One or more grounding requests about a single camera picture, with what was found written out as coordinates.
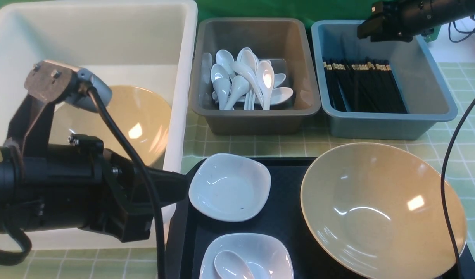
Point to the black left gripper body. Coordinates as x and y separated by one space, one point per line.
89 188

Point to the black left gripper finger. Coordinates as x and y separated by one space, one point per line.
172 187

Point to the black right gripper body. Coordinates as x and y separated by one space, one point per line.
387 22

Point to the white square dish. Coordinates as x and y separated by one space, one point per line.
230 188
266 256

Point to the white spoon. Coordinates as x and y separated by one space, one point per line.
224 58
230 265
281 95
222 89

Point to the tan noodle bowl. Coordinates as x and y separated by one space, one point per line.
377 210

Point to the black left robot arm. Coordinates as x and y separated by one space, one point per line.
21 238

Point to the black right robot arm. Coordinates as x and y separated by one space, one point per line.
424 15

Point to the tan bowl in tub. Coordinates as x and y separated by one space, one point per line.
141 115

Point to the black serving tray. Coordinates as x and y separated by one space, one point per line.
191 232

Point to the bundle of black chopsticks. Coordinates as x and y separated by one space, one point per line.
366 86

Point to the blue chopstick bin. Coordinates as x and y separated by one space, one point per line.
419 80

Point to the green cloth backdrop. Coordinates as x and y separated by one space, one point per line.
307 11

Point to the grey-brown spoon bin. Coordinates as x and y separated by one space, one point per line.
284 42

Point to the white spoon upright bright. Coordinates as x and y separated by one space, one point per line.
265 77

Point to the large white plastic tub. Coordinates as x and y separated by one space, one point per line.
141 43

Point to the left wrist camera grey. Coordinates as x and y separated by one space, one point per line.
54 82

